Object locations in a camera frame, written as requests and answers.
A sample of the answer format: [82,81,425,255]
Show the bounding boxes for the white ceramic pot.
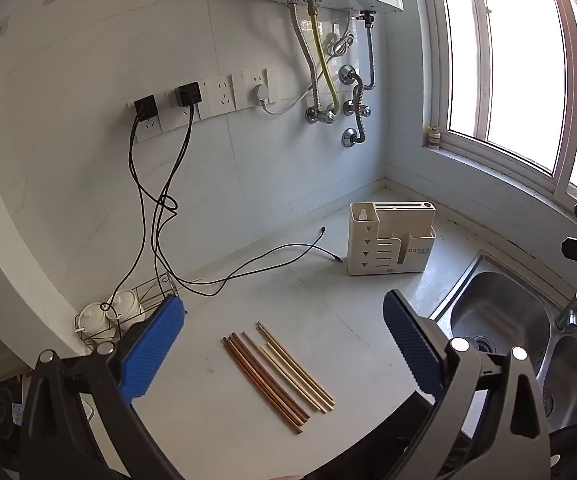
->
[76,302,110,337]
[101,290,145,326]

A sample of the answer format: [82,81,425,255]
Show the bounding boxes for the silver corrugated hose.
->
[361,11,378,92]
[288,0,322,111]

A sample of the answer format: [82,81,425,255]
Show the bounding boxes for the stainless steel sink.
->
[428,249,577,431]

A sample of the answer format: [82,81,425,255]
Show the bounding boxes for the metal wire rack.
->
[74,272,184,346]

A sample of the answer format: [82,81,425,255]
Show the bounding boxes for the white power cord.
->
[261,27,358,116]

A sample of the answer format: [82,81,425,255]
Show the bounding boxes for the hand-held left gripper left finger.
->
[18,294,189,480]

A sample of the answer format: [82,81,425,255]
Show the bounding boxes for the light bamboo chopstick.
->
[256,323,333,406]
[260,346,326,415]
[260,321,336,402]
[241,331,316,417]
[263,344,330,411]

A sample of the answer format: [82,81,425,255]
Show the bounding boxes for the cream plastic utensil holder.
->
[347,201,437,277]

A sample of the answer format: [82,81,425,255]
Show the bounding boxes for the white wall socket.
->
[232,66,279,108]
[128,94,163,143]
[203,76,236,117]
[160,82,202,132]

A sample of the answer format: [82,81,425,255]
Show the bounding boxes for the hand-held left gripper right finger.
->
[382,289,554,480]

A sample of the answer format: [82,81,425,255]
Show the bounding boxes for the white framed window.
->
[421,0,577,206]

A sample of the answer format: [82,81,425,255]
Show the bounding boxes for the black plug adapter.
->
[134,94,159,121]
[174,81,202,109]

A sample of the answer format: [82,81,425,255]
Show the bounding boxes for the chrome pipe valve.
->
[342,100,372,120]
[304,105,337,126]

